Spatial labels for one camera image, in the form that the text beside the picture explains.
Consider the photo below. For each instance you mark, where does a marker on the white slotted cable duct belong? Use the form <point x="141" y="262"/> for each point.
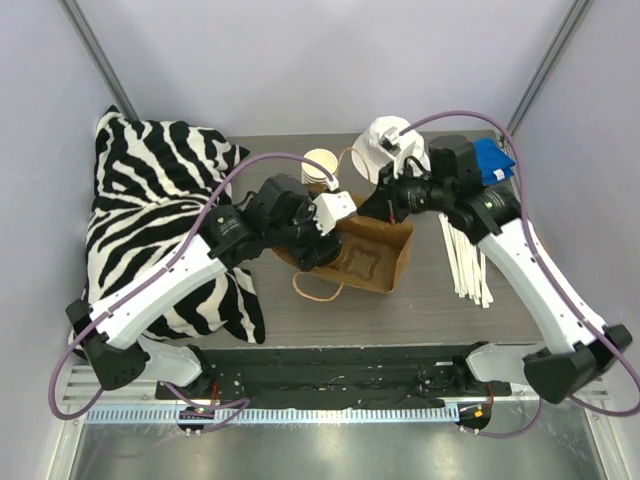
<point x="181" y="413"/>

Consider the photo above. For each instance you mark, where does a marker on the stack of paper cups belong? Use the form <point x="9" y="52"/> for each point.
<point x="322" y="170"/>

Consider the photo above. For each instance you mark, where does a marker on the black plastic cup lid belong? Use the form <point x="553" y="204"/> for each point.
<point x="323" y="253"/>

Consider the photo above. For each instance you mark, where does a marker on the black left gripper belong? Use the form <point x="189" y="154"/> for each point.
<point x="320" y="251"/>

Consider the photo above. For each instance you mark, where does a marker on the white bucket hat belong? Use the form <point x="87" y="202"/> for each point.
<point x="368" y="157"/>

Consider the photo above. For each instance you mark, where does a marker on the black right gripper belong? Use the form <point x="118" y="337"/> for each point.
<point x="382" y="198"/>

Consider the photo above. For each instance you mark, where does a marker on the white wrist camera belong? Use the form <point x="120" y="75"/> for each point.
<point x="332" y="208"/>
<point x="399" y="147"/>

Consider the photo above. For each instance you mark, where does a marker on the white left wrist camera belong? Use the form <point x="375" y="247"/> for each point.
<point x="332" y="208"/>

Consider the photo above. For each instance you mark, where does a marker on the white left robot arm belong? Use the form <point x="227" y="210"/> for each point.
<point x="283" y="213"/>

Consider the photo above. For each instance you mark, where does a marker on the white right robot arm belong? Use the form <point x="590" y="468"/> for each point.
<point x="578" y="345"/>

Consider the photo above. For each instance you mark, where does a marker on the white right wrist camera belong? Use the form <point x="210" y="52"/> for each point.
<point x="399" y="147"/>

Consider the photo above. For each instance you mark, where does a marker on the zebra print pillow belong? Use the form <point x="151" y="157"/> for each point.
<point x="151" y="180"/>

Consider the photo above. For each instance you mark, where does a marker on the brown cardboard cup carrier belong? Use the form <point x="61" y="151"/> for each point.
<point x="363" y="259"/>

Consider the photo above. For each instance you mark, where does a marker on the white wrapped straws bundle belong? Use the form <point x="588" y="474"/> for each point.
<point x="467" y="264"/>

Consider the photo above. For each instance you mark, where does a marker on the brown paper bag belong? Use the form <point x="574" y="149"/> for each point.
<point x="396" y="239"/>

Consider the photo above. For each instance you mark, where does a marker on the blue folded cloth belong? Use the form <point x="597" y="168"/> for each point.
<point x="495" y="165"/>

